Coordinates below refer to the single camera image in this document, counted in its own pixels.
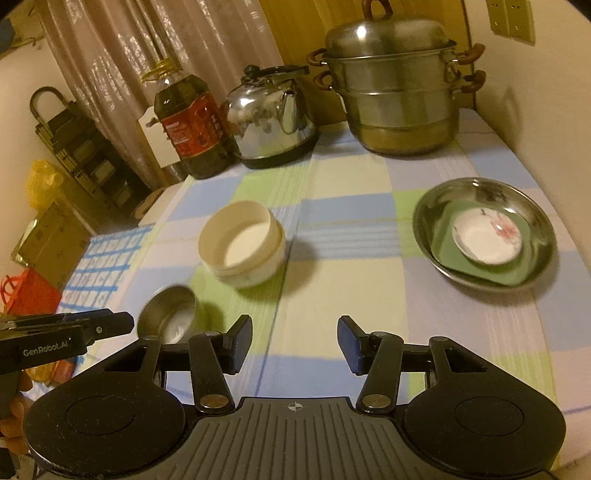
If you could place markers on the blue patterned cloth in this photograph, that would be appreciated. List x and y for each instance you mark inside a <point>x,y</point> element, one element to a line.
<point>97,267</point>

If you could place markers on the checked tablecloth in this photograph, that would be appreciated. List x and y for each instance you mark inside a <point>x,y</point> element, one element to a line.
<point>351,258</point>

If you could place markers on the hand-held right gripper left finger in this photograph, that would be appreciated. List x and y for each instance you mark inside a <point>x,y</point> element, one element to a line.
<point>240,344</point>

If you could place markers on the white chair back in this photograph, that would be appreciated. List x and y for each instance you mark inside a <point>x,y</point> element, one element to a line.
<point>154,143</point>

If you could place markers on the beige curtain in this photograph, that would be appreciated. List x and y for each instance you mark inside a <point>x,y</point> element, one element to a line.
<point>115,55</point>

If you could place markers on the large steel basin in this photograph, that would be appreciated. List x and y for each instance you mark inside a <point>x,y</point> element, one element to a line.
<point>541,230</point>

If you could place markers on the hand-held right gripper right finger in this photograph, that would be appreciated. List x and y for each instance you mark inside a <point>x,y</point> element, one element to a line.
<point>348,344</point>

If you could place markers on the cardboard box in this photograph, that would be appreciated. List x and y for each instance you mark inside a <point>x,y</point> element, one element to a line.
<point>51,244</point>

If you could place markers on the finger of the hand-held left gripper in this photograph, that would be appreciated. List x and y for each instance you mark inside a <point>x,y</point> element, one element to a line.
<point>46,321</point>
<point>113,325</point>

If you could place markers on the steel steamer pot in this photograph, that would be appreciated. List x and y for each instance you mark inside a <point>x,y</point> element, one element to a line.
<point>397,101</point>

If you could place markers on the small steel bowl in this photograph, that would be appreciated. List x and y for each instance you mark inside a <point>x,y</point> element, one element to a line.
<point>161,309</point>

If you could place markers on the green rectangular plate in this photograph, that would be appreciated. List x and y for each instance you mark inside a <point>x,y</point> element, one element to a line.
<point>445,249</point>

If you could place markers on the cream plastic bowl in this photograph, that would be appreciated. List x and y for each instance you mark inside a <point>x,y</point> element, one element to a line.
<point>235,244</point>

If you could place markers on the floral white saucer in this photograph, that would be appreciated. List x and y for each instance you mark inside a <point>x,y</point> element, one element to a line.
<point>480,240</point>

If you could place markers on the person's left hand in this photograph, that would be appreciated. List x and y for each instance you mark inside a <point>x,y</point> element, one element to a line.
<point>14,427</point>

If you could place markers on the cooking oil bottle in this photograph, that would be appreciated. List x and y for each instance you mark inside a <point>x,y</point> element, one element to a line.
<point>194,129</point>

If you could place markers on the black folding rack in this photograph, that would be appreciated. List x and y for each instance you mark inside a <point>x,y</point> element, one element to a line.
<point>78,147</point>

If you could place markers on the red basket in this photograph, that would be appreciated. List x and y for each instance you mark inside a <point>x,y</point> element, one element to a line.
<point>30,293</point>

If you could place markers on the yellow plastic bag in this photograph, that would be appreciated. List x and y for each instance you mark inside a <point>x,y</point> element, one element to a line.
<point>44,182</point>

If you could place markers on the steel kettle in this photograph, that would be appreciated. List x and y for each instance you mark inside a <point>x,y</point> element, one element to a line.
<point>263,124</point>

